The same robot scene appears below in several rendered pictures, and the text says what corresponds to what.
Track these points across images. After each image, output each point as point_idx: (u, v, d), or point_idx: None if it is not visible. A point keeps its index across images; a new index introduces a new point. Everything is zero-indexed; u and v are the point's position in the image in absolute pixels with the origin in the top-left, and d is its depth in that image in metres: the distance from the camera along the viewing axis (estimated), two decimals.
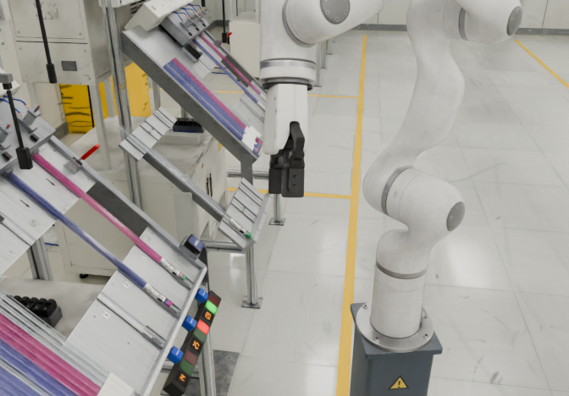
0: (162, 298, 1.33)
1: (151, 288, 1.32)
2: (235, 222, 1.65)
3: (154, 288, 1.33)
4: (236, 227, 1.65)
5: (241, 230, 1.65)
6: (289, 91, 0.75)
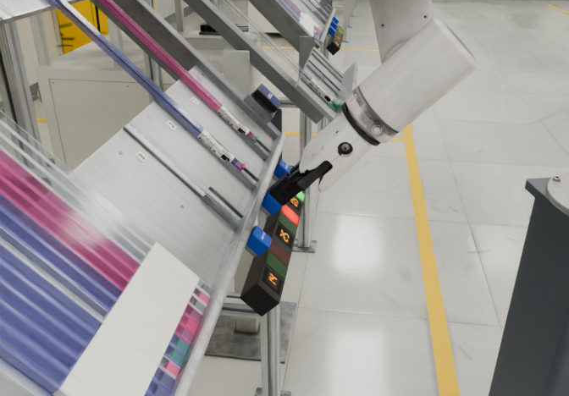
0: (230, 156, 0.79)
1: (210, 139, 0.78)
2: (318, 85, 1.11)
3: (216, 140, 0.79)
4: (319, 91, 1.11)
5: (328, 96, 1.11)
6: None
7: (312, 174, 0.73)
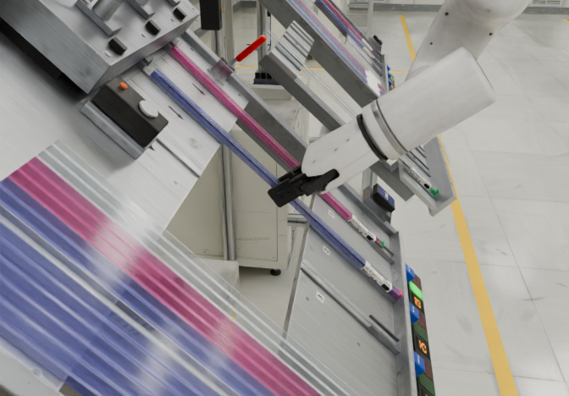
0: (389, 284, 0.85)
1: (372, 270, 0.84)
2: (418, 173, 1.17)
3: (376, 270, 0.85)
4: (419, 179, 1.17)
5: (427, 184, 1.17)
6: (360, 151, 0.71)
7: None
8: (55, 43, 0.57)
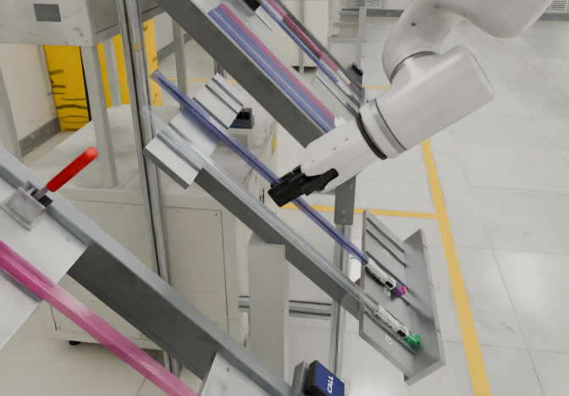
0: (393, 281, 0.85)
1: (376, 267, 0.84)
2: (389, 315, 0.77)
3: (379, 267, 0.85)
4: (390, 324, 0.77)
5: (401, 332, 0.77)
6: (359, 150, 0.71)
7: None
8: None
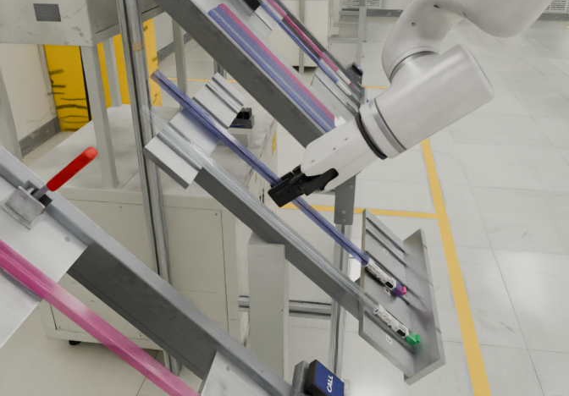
0: (393, 282, 0.85)
1: (376, 267, 0.84)
2: (389, 315, 0.77)
3: (380, 267, 0.85)
4: (389, 324, 0.77)
5: (401, 331, 0.77)
6: (358, 149, 0.71)
7: None
8: None
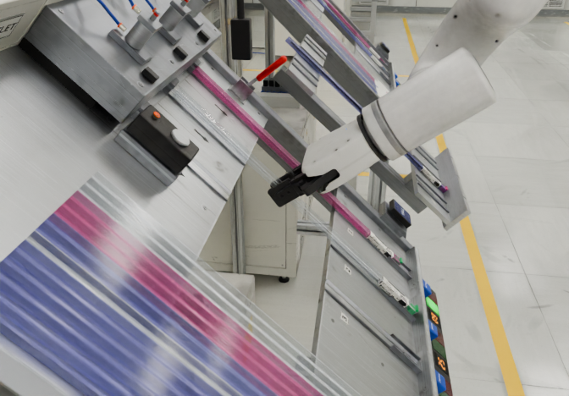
0: (439, 182, 1.26)
1: (428, 172, 1.25)
2: (391, 286, 0.85)
3: (430, 172, 1.25)
4: (392, 294, 0.85)
5: (402, 301, 0.86)
6: (360, 151, 0.71)
7: None
8: (91, 74, 0.58)
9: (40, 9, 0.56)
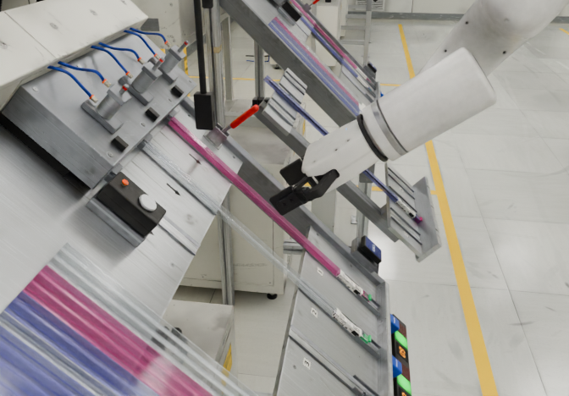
0: (413, 212, 1.30)
1: (403, 203, 1.29)
2: (345, 317, 0.89)
3: (405, 204, 1.30)
4: (345, 326, 0.89)
5: (356, 332, 0.90)
6: (360, 151, 0.71)
7: None
8: (63, 146, 0.63)
9: (14, 90, 0.60)
